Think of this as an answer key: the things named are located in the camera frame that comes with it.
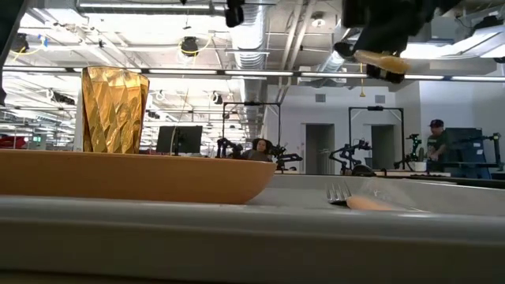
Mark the seated person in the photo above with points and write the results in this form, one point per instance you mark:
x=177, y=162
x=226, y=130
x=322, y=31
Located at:
x=260, y=150

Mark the black dome object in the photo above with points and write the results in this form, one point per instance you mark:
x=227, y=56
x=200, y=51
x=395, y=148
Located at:
x=363, y=170

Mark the yellow hanging pendant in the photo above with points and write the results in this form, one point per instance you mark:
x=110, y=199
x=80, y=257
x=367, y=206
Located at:
x=362, y=92

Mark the gray plastic tray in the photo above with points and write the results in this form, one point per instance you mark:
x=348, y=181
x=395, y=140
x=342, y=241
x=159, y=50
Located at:
x=252, y=244

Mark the standing person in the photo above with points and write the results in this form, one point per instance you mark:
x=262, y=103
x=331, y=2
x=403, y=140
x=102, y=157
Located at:
x=436, y=146

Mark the smooth silver ventilation duct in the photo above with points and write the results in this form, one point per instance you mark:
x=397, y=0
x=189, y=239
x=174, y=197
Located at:
x=333, y=63

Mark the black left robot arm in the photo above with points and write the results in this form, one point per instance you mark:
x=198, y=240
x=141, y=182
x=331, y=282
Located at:
x=8, y=23

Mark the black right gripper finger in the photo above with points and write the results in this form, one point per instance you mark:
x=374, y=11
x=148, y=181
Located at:
x=384, y=41
x=386, y=75

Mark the long ceiling light strip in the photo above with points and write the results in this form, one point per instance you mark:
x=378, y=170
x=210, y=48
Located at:
x=256, y=73

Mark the red object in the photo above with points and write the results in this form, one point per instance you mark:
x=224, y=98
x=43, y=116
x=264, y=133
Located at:
x=12, y=141

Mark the gray wall vent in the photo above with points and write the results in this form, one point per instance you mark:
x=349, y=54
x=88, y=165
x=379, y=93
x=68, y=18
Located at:
x=380, y=99
x=320, y=98

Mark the ribbed silver ventilation duct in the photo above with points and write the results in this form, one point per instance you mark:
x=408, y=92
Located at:
x=250, y=43

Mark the gray door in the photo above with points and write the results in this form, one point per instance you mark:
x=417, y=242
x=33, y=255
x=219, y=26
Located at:
x=319, y=148
x=383, y=146

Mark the black frame stand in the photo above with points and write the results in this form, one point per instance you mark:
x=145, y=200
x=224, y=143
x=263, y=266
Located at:
x=402, y=126
x=223, y=126

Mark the white pot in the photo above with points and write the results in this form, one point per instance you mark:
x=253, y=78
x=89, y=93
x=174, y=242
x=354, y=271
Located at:
x=419, y=166

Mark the orange plate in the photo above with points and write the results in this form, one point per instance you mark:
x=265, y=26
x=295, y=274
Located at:
x=138, y=177

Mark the black monitor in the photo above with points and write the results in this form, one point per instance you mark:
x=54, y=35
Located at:
x=185, y=139

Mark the white pillar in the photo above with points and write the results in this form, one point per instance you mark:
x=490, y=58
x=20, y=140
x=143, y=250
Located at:
x=79, y=126

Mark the black round ceiling device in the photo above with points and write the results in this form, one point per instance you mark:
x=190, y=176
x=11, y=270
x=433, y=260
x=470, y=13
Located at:
x=189, y=45
x=19, y=42

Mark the dark cabinet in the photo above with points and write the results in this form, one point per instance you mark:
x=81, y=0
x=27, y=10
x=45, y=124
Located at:
x=467, y=148

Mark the gold faceted cup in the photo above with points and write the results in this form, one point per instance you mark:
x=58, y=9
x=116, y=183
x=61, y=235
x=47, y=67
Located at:
x=114, y=110

